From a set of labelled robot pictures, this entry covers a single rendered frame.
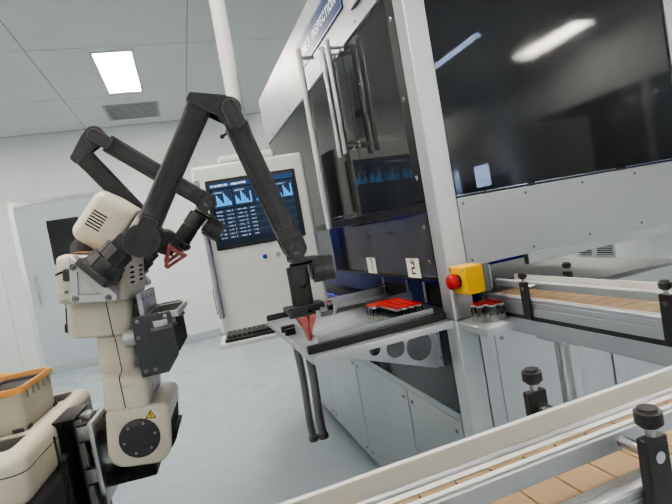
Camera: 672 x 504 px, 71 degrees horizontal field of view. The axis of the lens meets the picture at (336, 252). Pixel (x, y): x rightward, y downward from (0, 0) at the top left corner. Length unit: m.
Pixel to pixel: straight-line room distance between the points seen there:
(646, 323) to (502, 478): 0.64
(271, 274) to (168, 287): 4.60
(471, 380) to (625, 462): 0.88
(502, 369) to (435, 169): 0.58
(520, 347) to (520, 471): 1.03
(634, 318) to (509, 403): 0.55
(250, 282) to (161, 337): 0.88
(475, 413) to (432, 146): 0.73
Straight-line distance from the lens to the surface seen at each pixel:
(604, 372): 1.68
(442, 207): 1.30
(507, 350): 1.44
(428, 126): 1.31
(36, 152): 7.01
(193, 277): 6.69
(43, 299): 6.89
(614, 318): 1.07
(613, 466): 0.53
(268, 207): 1.23
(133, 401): 1.42
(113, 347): 1.44
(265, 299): 2.17
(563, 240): 1.53
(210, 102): 1.24
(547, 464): 0.46
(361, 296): 1.91
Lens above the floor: 1.19
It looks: 3 degrees down
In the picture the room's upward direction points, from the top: 10 degrees counter-clockwise
